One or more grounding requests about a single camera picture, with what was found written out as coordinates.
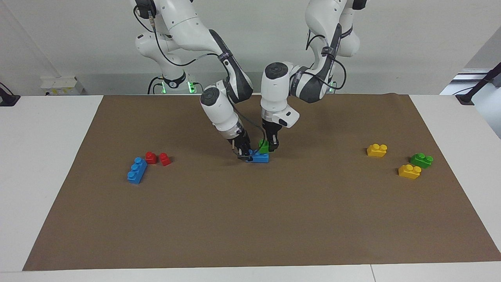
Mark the blue three-stud toy brick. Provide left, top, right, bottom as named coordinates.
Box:
left=127, top=157, right=148, bottom=184
left=246, top=151, right=270, bottom=163

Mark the brown table mat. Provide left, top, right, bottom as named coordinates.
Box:
left=22, top=93, right=501, bottom=271

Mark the yellow two-stud toy brick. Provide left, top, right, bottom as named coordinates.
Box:
left=398, top=164, right=422, bottom=180
left=367, top=144, right=388, bottom=158

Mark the black clamp stand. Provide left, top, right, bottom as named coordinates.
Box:
left=0, top=82, right=21, bottom=107
left=456, top=62, right=501, bottom=105

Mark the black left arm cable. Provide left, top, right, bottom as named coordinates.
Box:
left=305, top=23, right=348, bottom=91

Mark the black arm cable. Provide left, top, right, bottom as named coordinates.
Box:
left=133, top=4, right=267, bottom=159
left=305, top=23, right=348, bottom=91

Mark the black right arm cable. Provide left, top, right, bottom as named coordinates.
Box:
left=133, top=4, right=267, bottom=159

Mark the black right base cable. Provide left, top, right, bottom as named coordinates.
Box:
left=147, top=76, right=166, bottom=95

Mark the white wall socket box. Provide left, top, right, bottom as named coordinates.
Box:
left=40, top=76, right=85, bottom=96

